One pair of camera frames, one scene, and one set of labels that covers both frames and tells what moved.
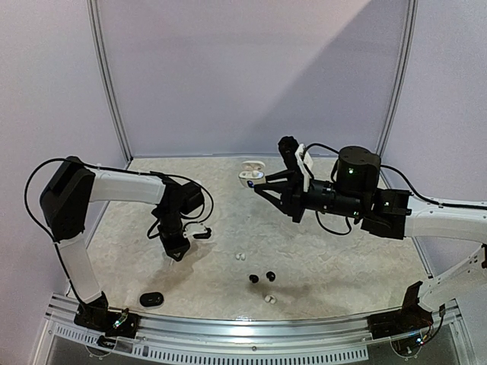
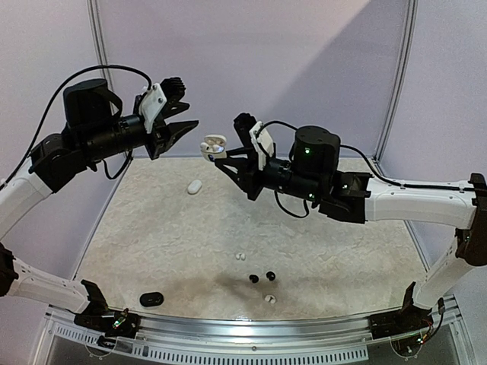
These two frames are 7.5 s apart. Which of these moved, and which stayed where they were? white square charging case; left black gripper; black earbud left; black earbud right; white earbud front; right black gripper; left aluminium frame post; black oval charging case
Moved: right black gripper; white square charging case; left black gripper
Stayed: black earbud right; black earbud left; white earbud front; black oval charging case; left aluminium frame post
